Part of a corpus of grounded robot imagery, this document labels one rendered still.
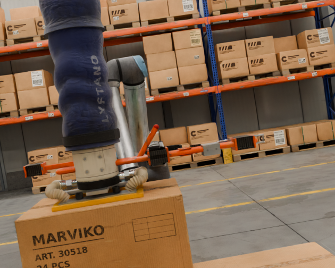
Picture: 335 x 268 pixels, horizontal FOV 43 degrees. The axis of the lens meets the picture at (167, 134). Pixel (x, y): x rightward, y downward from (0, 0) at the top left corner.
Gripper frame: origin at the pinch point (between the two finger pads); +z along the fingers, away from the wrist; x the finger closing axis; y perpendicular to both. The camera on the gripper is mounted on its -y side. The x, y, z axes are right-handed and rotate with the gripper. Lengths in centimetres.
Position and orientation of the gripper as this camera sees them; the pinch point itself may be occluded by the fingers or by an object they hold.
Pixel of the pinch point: (164, 155)
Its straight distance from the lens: 173.1
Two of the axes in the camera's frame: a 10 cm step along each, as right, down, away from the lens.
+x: -1.6, -9.9, -0.4
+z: 0.8, 0.2, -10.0
